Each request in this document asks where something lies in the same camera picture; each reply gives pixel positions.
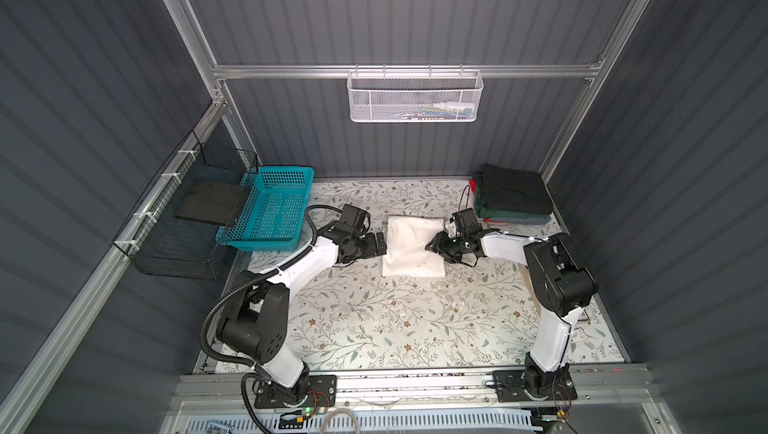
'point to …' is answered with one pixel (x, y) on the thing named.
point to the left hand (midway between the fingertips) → (374, 247)
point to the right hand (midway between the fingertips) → (432, 251)
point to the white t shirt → (405, 249)
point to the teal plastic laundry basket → (270, 213)
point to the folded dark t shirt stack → (505, 195)
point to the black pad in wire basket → (212, 202)
